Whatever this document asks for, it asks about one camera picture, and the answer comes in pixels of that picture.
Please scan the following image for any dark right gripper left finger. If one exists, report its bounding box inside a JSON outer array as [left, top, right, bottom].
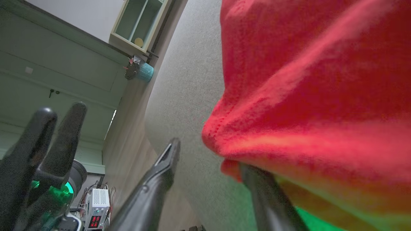
[[106, 138, 181, 231]]

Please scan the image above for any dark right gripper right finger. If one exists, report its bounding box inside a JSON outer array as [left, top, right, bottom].
[[239, 162, 309, 231]]

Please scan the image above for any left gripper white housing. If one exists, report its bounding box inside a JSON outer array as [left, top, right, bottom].
[[0, 102, 88, 231]]

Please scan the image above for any red jersey white trim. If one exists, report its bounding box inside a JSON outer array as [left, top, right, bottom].
[[202, 0, 411, 231]]

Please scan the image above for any white bench power supply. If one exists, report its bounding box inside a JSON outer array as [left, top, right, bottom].
[[84, 188, 111, 230]]

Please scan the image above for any black bin liner with trash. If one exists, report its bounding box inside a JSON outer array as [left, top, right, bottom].
[[124, 55, 142, 81]]

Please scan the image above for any grey sofa chaise cushion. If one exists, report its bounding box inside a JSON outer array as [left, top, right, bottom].
[[144, 0, 347, 231]]

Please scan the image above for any teal waste basket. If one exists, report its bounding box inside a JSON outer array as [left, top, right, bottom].
[[139, 62, 154, 83]]

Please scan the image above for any cream and mint TV cabinet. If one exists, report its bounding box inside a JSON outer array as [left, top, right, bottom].
[[109, 0, 172, 56]]

